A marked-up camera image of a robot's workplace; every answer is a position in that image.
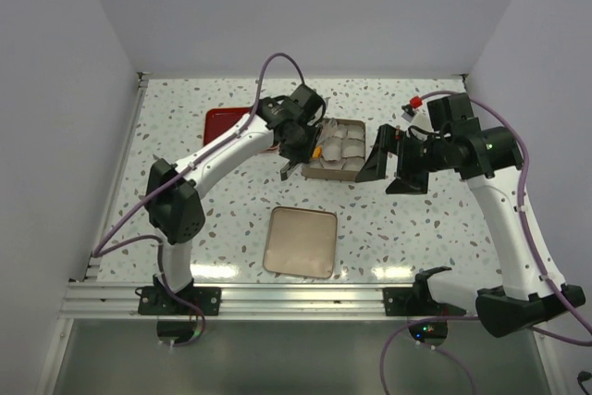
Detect purple cable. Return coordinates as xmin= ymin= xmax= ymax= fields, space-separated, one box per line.
xmin=92 ymin=53 xmax=309 ymax=348
xmin=379 ymin=91 xmax=592 ymax=395

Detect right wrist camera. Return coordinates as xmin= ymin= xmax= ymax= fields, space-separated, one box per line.
xmin=401 ymin=96 xmax=432 ymax=131

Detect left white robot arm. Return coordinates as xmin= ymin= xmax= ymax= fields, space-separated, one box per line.
xmin=144 ymin=84 xmax=327 ymax=315

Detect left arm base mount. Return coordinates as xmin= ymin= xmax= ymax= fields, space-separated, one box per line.
xmin=134 ymin=278 xmax=222 ymax=316

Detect orange fish cookie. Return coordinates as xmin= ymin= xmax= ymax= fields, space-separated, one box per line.
xmin=312 ymin=146 xmax=322 ymax=159

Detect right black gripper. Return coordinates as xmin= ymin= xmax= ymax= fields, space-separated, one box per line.
xmin=356 ymin=122 xmax=452 ymax=195

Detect square tin lid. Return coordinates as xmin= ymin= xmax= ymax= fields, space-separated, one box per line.
xmin=263 ymin=206 xmax=338 ymax=278

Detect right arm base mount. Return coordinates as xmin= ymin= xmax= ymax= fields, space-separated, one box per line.
xmin=382 ymin=266 xmax=466 ymax=316

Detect red rectangular tray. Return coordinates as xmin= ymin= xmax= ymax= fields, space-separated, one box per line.
xmin=203 ymin=107 xmax=251 ymax=145

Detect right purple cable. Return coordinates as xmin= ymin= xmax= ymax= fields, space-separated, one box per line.
xmin=379 ymin=91 xmax=592 ymax=395

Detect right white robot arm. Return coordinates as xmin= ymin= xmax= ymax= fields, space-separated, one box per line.
xmin=355 ymin=92 xmax=586 ymax=338

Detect aluminium front rail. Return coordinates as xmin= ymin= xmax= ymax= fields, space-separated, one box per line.
xmin=59 ymin=282 xmax=390 ymax=321

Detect metal tongs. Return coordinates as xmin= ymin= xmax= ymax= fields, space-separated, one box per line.
xmin=278 ymin=121 xmax=323 ymax=180

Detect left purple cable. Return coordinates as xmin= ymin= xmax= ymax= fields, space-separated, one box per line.
xmin=92 ymin=53 xmax=309 ymax=348

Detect square cookie tin box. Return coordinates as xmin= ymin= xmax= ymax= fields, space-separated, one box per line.
xmin=302 ymin=117 xmax=366 ymax=182

